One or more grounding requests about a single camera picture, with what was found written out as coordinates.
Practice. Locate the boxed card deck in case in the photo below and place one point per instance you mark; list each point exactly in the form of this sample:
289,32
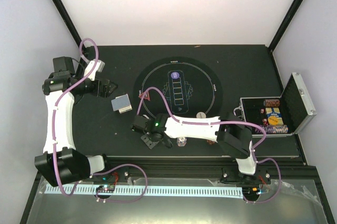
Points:
273,116

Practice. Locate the aluminium poker case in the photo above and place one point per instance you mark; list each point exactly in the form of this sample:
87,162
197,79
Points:
296,107

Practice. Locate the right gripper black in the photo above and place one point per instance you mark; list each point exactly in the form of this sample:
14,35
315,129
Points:
150,143

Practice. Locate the circuit board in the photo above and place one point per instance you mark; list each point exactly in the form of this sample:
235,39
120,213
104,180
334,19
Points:
105,188
257,191

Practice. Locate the white dealer button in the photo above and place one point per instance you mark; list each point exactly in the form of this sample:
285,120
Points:
201,115

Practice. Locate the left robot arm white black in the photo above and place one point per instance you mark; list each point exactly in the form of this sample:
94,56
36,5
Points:
60,162

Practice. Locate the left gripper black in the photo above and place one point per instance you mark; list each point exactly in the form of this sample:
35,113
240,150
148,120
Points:
105,93

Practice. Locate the red dice in case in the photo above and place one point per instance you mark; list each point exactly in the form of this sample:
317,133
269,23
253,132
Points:
263,117

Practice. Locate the brown orange chip stack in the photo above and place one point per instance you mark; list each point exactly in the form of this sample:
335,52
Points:
211,142

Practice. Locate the brown chip row in case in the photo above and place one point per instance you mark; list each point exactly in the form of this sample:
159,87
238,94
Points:
272,102

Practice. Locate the light blue slotted strip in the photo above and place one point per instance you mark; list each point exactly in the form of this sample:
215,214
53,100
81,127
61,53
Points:
170,191

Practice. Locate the purple chip row in case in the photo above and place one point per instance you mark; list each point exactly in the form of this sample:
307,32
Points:
276,129

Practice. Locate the round black poker mat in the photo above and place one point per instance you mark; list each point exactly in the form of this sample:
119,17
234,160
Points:
197,90

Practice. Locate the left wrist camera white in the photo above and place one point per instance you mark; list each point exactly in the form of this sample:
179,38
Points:
92,68

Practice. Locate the purple round button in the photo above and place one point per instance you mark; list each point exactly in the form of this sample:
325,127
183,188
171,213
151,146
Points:
175,75

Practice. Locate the black aluminium rail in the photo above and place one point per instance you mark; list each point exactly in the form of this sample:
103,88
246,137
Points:
180,167

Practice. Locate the left circuit board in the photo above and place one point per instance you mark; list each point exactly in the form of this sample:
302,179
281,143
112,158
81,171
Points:
105,188

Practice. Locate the red triangular button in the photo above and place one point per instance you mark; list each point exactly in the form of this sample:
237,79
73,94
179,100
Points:
145,95

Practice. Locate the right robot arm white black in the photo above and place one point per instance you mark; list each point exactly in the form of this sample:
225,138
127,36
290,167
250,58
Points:
232,135

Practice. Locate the right circuit board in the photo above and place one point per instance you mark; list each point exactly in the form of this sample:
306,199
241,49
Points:
257,191

